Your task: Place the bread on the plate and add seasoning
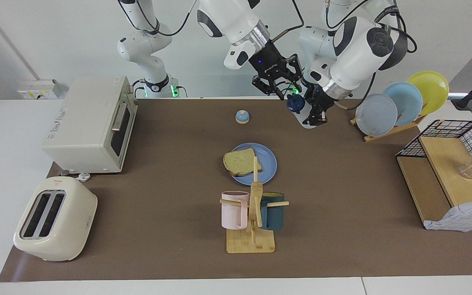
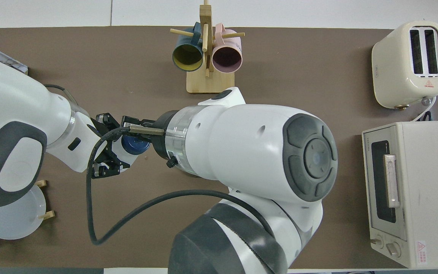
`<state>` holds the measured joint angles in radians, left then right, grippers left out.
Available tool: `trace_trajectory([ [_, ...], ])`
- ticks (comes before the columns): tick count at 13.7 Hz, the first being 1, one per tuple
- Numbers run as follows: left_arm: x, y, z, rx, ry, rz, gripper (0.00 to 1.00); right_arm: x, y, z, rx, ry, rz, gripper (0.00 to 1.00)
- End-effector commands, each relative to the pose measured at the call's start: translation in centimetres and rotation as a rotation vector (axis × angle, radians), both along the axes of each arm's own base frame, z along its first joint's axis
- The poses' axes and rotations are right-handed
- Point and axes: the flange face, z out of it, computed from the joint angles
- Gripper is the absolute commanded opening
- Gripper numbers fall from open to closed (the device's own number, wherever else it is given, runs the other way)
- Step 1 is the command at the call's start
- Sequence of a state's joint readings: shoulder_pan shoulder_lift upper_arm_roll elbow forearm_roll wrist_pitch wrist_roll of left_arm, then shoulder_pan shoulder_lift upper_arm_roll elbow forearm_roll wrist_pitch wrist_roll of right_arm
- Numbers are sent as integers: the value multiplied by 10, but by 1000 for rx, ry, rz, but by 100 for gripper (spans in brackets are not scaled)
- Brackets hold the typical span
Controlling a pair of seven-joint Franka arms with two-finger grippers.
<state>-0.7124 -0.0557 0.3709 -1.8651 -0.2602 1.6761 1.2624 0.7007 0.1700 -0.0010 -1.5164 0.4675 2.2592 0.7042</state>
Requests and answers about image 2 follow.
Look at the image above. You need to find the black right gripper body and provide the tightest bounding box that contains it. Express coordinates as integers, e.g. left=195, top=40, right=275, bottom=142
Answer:
left=151, top=110, right=175, bottom=160

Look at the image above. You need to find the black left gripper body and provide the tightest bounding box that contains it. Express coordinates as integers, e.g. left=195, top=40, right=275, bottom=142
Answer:
left=91, top=121, right=109, bottom=162

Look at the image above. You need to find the clear squeeze bottle blue cap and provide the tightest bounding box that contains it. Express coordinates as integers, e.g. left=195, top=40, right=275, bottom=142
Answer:
left=111, top=134, right=152, bottom=170

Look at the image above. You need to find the grey plate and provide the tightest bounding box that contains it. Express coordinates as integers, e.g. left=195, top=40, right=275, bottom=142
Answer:
left=0, top=185, right=46, bottom=240

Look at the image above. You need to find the teal mug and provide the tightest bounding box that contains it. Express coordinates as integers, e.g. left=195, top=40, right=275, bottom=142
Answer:
left=172, top=22, right=204, bottom=72

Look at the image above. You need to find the wooden mug tree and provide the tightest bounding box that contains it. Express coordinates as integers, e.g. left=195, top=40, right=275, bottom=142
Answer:
left=170, top=0, right=245, bottom=94

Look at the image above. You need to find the pink mug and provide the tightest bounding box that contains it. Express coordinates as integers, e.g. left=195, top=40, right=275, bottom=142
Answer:
left=212, top=23, right=243, bottom=74

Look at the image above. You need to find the brown table mat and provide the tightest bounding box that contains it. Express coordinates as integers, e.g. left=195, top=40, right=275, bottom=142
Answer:
left=0, top=26, right=438, bottom=269

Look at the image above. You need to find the cream two-slot toaster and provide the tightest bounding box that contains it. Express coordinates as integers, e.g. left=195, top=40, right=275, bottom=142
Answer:
left=371, top=21, right=438, bottom=110

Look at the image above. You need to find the white toaster oven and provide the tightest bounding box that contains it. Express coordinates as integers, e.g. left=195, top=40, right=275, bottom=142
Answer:
left=362, top=121, right=438, bottom=269

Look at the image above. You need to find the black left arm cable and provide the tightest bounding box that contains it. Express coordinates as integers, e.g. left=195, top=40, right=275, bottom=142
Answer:
left=44, top=84, right=81, bottom=111

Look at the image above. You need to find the white toaster power cord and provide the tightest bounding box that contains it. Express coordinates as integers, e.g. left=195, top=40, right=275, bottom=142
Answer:
left=411, top=97, right=438, bottom=122

